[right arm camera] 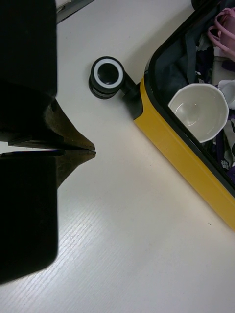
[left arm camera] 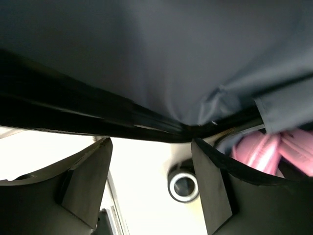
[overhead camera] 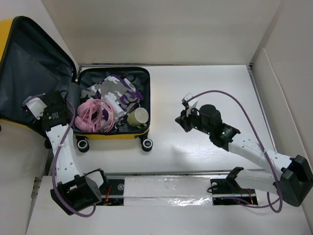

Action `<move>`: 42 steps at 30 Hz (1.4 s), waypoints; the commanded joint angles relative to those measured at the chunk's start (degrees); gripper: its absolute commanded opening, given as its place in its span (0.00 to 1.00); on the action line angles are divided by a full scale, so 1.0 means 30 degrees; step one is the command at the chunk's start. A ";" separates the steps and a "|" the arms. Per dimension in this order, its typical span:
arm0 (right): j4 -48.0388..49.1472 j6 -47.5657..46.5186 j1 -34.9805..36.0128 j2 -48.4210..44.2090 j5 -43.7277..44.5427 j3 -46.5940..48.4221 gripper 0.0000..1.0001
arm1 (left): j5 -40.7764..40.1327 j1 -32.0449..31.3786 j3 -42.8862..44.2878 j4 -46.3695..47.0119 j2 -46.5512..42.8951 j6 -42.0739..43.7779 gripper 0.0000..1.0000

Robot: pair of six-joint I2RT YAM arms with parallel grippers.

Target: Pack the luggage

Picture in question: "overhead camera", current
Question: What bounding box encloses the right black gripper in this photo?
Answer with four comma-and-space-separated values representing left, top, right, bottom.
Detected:
174, 105, 212, 136

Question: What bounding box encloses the yellow-green mug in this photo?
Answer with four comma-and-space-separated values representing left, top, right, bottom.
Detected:
127, 107, 149, 128

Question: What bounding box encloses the pink cable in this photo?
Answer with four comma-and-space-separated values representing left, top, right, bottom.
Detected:
74, 99, 115, 133

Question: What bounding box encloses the purple camouflage cloth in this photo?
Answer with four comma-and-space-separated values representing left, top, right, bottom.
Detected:
75, 74, 146, 133

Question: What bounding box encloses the yellow hard-shell suitcase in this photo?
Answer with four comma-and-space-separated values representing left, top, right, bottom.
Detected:
0, 16, 154, 154

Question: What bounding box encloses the white spray bottle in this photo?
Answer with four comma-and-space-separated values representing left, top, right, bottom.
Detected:
104, 94, 125, 118

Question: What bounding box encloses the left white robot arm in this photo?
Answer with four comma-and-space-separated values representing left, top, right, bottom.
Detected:
22, 91, 110, 218

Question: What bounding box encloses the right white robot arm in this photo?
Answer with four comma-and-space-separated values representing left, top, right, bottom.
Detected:
175, 105, 313, 207

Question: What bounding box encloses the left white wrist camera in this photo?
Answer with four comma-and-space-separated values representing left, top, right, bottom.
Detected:
22, 94, 47, 120

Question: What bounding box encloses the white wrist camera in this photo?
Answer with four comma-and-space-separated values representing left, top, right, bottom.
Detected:
182, 93, 198, 117
22, 94, 47, 120

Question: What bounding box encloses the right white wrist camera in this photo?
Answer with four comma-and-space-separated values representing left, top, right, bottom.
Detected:
182, 93, 198, 117

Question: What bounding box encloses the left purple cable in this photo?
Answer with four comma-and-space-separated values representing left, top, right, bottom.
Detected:
23, 92, 97, 218

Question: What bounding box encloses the purple cable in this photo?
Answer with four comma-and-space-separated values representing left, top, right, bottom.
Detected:
182, 90, 284, 213
23, 92, 97, 218

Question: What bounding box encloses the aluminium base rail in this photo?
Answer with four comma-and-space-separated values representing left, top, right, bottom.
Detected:
44, 168, 284, 204

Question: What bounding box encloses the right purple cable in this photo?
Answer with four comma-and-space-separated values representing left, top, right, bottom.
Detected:
182, 90, 284, 213

